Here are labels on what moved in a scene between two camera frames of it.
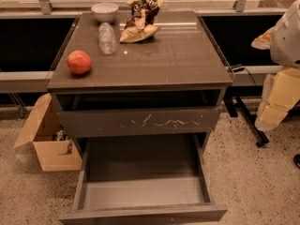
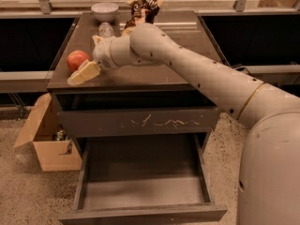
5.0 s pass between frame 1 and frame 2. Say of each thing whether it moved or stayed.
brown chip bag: stayed
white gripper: moved
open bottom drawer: stayed
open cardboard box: stayed
